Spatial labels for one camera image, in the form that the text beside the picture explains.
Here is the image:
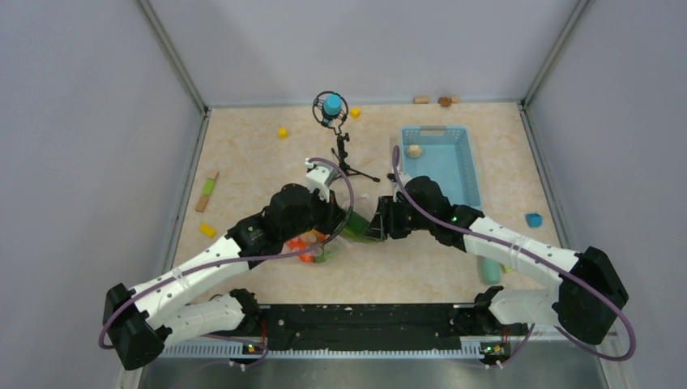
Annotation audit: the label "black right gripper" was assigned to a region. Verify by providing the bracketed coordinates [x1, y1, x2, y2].
[364, 195, 434, 240]

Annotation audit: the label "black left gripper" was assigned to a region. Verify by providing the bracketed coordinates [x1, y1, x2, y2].
[283, 185, 348, 242]

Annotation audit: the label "yellow bell pepper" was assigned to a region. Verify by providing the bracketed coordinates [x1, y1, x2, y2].
[303, 229, 327, 243]

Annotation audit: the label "smooth orange carrot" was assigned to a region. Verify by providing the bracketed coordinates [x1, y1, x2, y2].
[286, 237, 322, 263]

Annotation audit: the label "clear pink zip top bag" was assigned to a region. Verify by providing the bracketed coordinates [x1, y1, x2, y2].
[284, 177, 383, 267]

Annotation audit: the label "dark green cucumber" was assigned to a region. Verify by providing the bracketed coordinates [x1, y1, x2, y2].
[340, 212, 382, 243]

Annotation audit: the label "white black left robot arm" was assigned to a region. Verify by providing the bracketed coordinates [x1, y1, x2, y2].
[98, 184, 353, 371]

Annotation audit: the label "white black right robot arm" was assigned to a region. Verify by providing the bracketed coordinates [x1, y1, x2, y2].
[365, 176, 634, 345]

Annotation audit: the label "light blue perforated plastic basket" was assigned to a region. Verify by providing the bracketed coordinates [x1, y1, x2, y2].
[400, 126, 483, 210]

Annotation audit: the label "green and wood block stick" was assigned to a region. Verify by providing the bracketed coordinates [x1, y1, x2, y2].
[194, 170, 220, 213]

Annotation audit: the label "yellow block near left edge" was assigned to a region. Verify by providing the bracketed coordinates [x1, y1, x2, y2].
[198, 223, 216, 238]

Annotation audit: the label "teal cylinder roller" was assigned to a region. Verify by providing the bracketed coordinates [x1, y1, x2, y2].
[479, 256, 501, 285]

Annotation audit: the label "blue cube block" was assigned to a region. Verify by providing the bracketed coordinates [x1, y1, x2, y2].
[525, 212, 544, 229]

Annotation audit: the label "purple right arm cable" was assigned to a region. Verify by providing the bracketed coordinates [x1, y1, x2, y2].
[390, 144, 638, 369]

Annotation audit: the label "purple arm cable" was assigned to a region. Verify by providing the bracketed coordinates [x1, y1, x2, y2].
[98, 156, 356, 356]
[390, 144, 638, 369]

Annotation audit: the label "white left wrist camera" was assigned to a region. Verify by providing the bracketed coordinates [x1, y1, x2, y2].
[305, 158, 339, 203]

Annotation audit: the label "blue microphone in shock mount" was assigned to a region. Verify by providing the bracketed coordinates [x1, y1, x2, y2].
[311, 91, 349, 130]

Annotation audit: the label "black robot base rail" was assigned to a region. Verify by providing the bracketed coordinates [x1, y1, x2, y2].
[209, 303, 530, 356]

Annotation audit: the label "wooden cork pieces at wall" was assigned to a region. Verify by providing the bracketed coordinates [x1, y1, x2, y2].
[412, 95, 461, 107]

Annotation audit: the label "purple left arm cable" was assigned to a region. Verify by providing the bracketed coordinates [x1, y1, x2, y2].
[98, 156, 356, 356]

